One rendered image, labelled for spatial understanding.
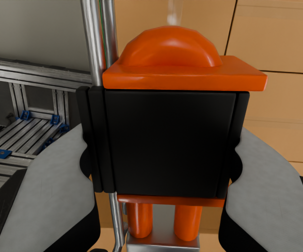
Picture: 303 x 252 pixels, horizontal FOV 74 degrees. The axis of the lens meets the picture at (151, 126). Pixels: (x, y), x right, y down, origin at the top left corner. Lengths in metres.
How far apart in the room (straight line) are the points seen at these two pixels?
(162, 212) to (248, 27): 0.71
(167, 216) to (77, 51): 1.31
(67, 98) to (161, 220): 1.14
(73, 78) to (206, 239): 1.03
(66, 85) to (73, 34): 0.34
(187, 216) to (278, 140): 0.90
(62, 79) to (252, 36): 0.96
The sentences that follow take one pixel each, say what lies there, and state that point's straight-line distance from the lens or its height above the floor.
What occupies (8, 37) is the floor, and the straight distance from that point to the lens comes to 1.63.
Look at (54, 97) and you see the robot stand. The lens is 1.32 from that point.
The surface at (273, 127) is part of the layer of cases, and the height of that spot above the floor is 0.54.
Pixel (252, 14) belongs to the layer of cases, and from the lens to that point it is 0.82.
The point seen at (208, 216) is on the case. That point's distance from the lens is 0.47.
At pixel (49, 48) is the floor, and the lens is 1.50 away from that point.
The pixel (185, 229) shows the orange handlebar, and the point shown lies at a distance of 0.18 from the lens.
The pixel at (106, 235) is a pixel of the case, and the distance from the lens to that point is 0.47.
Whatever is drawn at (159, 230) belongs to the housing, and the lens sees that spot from 0.20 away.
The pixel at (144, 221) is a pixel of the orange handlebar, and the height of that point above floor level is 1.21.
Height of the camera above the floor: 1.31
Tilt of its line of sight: 61 degrees down
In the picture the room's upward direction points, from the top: 174 degrees counter-clockwise
